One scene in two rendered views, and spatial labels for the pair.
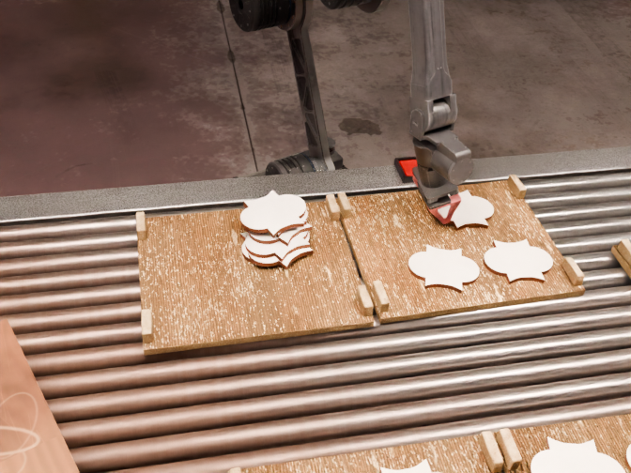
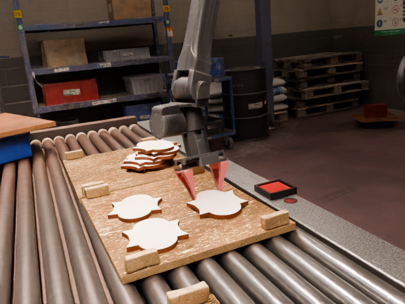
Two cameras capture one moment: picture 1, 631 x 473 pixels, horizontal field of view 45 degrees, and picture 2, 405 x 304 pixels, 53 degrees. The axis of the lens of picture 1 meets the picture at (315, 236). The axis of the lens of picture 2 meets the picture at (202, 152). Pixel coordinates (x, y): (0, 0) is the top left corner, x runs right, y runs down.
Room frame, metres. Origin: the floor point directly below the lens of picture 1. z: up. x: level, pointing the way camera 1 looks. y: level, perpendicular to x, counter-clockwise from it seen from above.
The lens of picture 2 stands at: (1.12, -1.13, 1.30)
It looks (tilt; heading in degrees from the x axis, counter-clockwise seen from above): 16 degrees down; 82
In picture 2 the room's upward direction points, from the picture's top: 5 degrees counter-clockwise
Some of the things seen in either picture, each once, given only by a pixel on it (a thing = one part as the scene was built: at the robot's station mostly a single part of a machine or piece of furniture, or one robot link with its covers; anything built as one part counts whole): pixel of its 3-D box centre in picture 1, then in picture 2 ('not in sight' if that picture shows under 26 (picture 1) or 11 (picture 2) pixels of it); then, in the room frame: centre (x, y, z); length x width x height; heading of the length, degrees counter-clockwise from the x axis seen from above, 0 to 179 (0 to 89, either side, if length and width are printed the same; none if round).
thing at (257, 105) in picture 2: not in sight; (244, 102); (2.47, 3.96, 0.44); 0.59 x 0.59 x 0.88
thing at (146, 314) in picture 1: (146, 326); (74, 154); (0.88, 0.28, 0.95); 0.06 x 0.02 x 0.03; 14
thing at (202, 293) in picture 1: (248, 269); (126, 167); (1.06, 0.12, 0.93); 0.41 x 0.35 x 0.02; 104
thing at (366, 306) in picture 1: (364, 300); (93, 187); (0.98, -0.10, 0.95); 0.06 x 0.02 x 0.03; 14
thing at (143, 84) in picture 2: not in sight; (144, 83); (1.23, 4.59, 0.76); 0.50 x 0.36 x 0.24; 19
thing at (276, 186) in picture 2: (414, 169); (275, 189); (1.42, -0.22, 0.92); 0.06 x 0.06 x 0.01; 14
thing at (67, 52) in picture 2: not in sight; (63, 52); (0.27, 4.42, 1.26); 0.49 x 0.38 x 0.34; 20
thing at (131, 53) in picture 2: not in sight; (123, 55); (1.02, 4.53, 1.16); 0.60 x 0.40 x 0.15; 16
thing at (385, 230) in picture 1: (453, 244); (175, 212); (1.17, -0.28, 0.93); 0.41 x 0.35 x 0.02; 105
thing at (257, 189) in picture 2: (414, 169); (275, 189); (1.42, -0.22, 0.92); 0.08 x 0.08 x 0.02; 14
